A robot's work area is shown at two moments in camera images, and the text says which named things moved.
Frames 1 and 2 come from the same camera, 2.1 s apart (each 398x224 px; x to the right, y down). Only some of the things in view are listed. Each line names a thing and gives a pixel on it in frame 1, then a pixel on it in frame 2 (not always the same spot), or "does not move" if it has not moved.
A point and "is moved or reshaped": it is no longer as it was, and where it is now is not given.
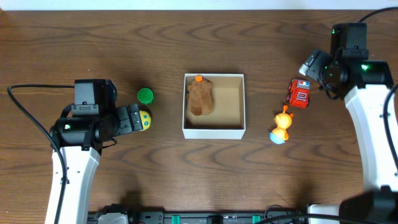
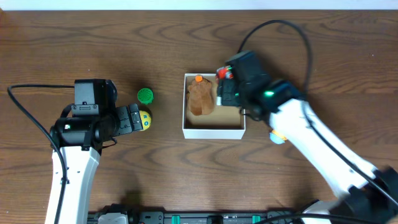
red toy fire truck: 298,93 is moved or reshaped
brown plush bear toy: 200,96 does not move
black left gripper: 135,117 does not move
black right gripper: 313,67 → 227,92
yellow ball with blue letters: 145,120 does not move
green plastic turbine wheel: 145,96 does not move
